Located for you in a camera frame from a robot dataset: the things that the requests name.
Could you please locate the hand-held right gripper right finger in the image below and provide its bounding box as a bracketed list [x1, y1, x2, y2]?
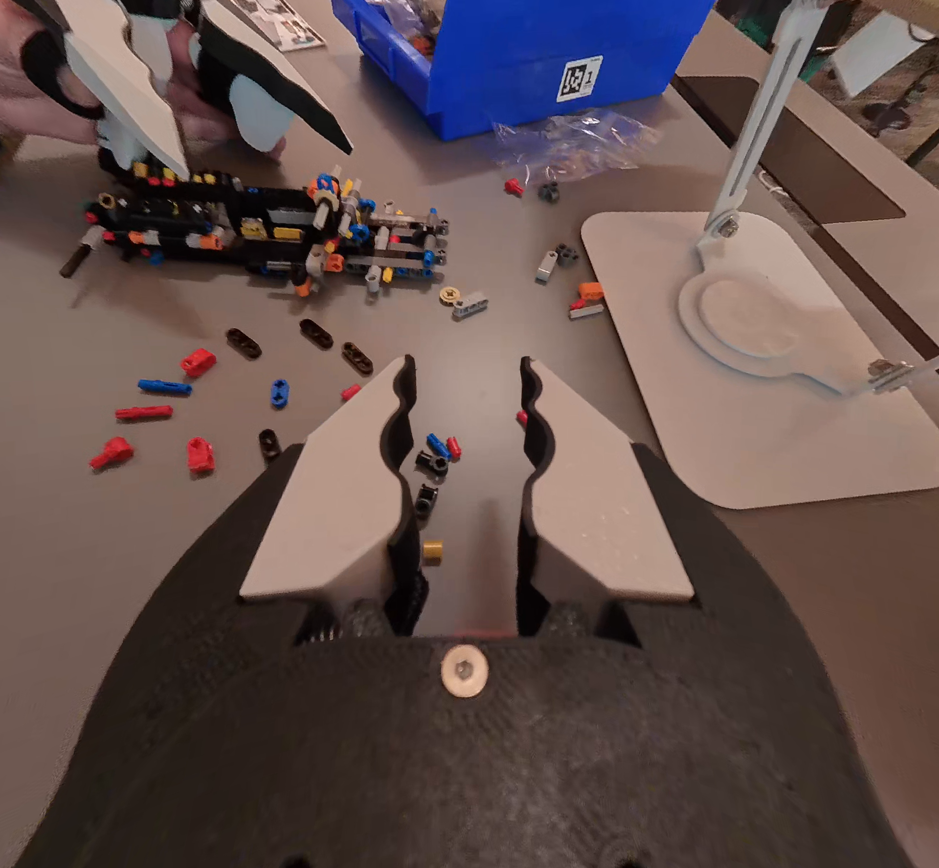
[515, 356, 696, 638]

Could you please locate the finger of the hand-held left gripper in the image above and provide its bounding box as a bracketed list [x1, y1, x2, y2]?
[192, 0, 353, 154]
[35, 0, 190, 179]

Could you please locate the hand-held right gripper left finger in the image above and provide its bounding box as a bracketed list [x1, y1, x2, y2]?
[239, 355, 430, 638]

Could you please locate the lego vehicle chassis model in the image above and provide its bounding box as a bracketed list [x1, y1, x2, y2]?
[59, 164, 450, 298]

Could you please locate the person's left hand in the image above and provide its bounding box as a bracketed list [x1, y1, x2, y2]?
[0, 0, 287, 165]

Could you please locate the instruction booklet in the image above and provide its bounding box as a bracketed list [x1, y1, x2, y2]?
[229, 0, 327, 53]

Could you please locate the white folding stand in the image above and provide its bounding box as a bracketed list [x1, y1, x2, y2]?
[581, 0, 939, 511]

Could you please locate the blue bin with white tag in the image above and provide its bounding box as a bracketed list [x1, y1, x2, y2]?
[328, 0, 745, 143]

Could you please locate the clear plastic parts bag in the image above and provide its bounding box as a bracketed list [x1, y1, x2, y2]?
[492, 109, 661, 176]

